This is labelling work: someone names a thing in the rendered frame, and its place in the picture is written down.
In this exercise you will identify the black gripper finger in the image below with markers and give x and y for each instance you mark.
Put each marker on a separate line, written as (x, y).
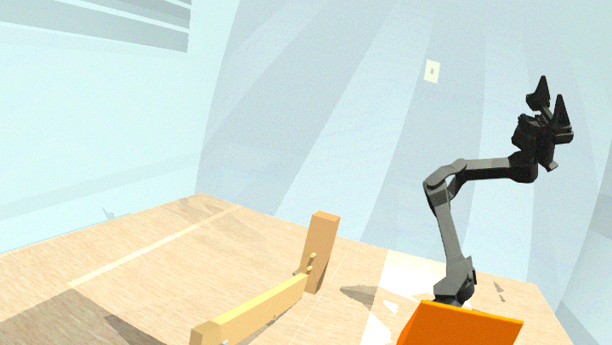
(541, 92)
(560, 119)

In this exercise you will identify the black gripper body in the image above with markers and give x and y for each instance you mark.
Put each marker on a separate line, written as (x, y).
(552, 137)

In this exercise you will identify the long wooden rail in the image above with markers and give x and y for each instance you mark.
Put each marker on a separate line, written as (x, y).
(241, 321)

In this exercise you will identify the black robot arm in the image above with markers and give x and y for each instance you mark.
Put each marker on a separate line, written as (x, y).
(521, 167)

